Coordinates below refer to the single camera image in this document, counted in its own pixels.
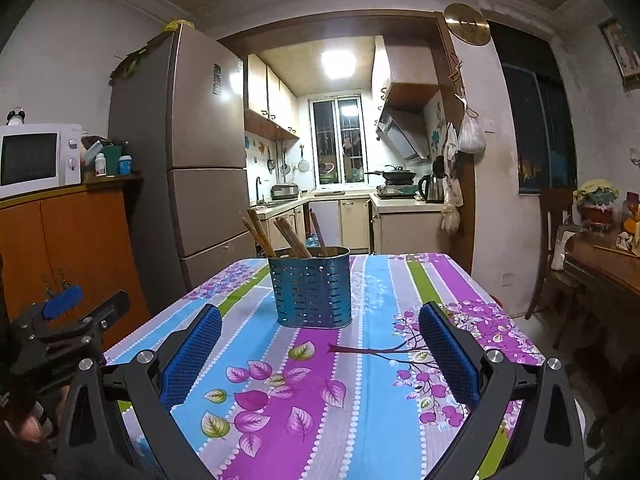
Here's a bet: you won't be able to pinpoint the steel electric kettle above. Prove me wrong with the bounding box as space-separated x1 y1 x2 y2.
417 174 446 204

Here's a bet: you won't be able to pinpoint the white hanging cloth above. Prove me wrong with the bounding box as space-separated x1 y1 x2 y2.
442 122 461 162

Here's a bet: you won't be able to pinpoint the blue perforated utensil holder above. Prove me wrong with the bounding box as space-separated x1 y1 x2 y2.
267 246 352 330

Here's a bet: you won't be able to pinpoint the dark curtained window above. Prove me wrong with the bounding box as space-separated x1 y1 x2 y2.
501 22 578 195

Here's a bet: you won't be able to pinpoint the yellow and dark bundle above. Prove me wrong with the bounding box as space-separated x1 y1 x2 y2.
110 19 196 79

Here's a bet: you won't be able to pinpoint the dark wooden side table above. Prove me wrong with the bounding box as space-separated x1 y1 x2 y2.
562 230 640 411

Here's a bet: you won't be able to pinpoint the small tilted box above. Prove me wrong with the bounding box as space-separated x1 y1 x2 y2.
81 135 104 167

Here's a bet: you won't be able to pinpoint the white plastic bag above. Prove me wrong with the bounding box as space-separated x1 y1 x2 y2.
457 105 487 155

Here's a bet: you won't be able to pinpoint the kitchen window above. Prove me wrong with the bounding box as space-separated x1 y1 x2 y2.
308 94 365 188

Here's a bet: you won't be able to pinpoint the white microwave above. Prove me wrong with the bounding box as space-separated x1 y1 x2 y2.
0 123 83 200

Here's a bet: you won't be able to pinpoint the floral striped tablecloth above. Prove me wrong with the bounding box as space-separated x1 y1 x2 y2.
102 252 581 480

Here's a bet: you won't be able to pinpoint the gas stove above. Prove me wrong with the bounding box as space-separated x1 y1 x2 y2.
376 183 418 198

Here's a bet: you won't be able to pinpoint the flower basket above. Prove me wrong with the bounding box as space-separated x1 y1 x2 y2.
574 178 621 233

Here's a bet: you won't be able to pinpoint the wooden chair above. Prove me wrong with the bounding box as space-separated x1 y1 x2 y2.
525 187 581 321

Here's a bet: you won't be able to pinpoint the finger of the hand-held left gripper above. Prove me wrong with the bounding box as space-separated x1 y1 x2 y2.
40 285 83 321
80 291 132 343

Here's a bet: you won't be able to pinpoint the black wok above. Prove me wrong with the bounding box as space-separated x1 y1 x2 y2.
364 165 418 184

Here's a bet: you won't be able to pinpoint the grey refrigerator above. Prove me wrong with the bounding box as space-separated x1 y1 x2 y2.
107 22 258 306

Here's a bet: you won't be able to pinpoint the cream wall cabinets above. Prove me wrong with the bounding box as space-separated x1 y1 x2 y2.
243 54 301 141

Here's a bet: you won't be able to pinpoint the framed wall picture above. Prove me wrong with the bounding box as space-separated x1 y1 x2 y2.
598 17 640 86

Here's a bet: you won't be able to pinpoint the white bag on chair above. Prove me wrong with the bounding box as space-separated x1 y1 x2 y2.
550 225 576 271

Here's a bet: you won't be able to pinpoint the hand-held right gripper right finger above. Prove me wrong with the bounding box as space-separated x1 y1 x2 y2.
418 302 586 480

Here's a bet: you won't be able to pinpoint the wall cabinet above hood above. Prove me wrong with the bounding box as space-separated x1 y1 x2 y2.
371 42 443 111

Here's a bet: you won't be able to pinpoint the kitchen base cabinets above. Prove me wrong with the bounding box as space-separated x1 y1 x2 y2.
250 192 446 257

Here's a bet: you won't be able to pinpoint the square ceiling light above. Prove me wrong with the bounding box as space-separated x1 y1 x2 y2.
320 50 357 80

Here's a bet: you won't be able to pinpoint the green container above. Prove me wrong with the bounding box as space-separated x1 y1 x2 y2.
102 145 123 176

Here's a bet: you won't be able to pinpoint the orange wooden cabinet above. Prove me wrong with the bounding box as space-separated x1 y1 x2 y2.
0 175 151 356

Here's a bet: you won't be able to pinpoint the wooden chopstick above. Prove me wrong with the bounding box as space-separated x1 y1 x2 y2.
273 219 307 259
242 216 272 259
279 216 314 257
248 209 277 257
310 210 329 257

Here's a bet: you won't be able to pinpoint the steel range hood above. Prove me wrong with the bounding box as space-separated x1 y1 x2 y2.
376 107 432 163

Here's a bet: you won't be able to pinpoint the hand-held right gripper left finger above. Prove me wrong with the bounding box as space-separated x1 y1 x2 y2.
54 304 223 480

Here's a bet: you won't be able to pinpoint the person's left hand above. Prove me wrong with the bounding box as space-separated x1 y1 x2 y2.
20 387 71 443

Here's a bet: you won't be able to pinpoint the beige hanging bag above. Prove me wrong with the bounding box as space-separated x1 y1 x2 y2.
440 177 464 235

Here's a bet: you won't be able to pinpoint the wooden doorway frame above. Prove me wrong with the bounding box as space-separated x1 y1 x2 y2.
217 12 476 276

